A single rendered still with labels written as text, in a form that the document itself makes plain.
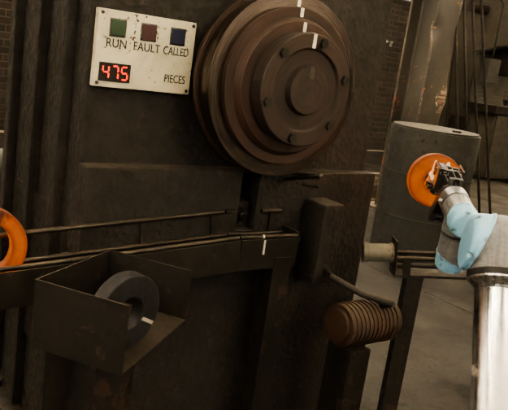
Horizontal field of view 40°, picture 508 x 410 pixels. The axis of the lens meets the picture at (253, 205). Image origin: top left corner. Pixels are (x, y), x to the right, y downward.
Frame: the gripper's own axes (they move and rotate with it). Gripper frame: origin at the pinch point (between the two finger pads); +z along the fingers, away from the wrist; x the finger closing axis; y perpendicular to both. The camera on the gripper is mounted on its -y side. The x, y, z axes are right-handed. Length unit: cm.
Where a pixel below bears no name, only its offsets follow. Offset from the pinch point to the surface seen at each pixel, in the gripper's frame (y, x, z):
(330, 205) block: -11.1, 29.2, -7.7
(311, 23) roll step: 39, 43, -9
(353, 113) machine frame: 7.6, 24.0, 20.5
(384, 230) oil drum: -133, -42, 216
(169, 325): -16, 66, -67
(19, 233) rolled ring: -5, 102, -55
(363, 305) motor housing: -35.4, 15.6, -19.5
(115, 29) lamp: 34, 89, -23
